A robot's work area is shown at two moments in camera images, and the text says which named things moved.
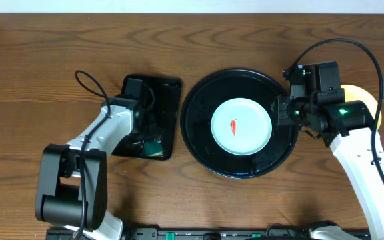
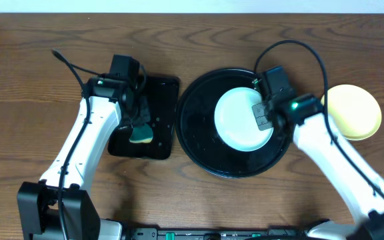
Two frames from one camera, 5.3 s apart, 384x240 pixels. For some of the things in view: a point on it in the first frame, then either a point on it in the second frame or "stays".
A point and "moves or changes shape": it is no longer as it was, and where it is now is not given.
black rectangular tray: (157, 118) stays
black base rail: (198, 233) stays
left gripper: (155, 133) → (145, 105)
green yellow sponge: (152, 148) moves or changes shape
